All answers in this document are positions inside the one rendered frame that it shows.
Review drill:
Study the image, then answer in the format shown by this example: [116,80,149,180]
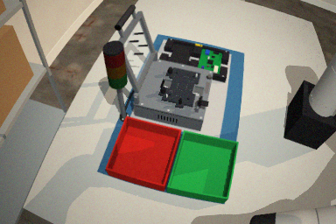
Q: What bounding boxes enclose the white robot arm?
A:
[276,53,336,224]

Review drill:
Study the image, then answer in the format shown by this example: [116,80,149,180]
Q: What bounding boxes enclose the green circuit board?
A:
[198,49,222,74]

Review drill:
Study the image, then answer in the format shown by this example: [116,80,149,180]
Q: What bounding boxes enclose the red bin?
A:
[106,116,181,192]

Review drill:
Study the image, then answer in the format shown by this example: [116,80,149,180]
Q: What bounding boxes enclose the green bin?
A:
[167,130,239,204]

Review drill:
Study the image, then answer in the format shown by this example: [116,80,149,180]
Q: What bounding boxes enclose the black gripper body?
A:
[249,213,276,224]

